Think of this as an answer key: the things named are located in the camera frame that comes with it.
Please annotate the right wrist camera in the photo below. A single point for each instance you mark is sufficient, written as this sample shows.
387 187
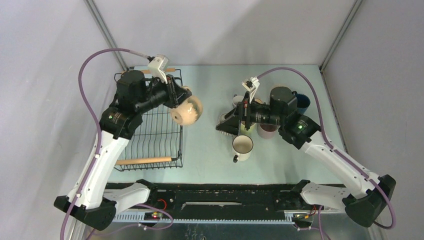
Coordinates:
251 85

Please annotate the white ribbed mug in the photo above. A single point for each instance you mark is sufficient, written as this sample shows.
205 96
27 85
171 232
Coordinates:
222 118

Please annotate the peach teapot-shaped cup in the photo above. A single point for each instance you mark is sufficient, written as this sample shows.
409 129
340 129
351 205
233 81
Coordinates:
188 112

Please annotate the light green cup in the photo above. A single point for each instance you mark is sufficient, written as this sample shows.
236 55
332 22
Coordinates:
245 131

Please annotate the black wire dish rack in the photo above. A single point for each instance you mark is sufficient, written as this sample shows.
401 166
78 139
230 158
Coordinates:
152 139

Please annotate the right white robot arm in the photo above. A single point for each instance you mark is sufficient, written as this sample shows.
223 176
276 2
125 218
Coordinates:
364 194

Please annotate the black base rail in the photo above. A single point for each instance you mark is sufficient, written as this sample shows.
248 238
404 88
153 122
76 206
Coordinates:
228 203

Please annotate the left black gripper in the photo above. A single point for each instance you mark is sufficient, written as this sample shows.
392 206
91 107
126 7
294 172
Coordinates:
176 94

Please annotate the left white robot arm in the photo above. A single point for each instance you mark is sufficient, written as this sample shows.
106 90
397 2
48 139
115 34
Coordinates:
88 202

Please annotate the dark blue mug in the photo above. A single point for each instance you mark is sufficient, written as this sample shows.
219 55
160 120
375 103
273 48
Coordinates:
303 102

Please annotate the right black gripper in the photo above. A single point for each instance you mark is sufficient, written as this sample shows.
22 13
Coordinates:
242 111

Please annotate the small orange cup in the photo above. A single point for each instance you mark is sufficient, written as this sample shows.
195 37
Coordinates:
258 101

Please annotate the mauve cup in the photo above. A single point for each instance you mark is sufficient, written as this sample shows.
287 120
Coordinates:
267 131

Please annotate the grey-blue small cup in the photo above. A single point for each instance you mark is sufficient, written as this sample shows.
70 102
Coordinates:
237 99

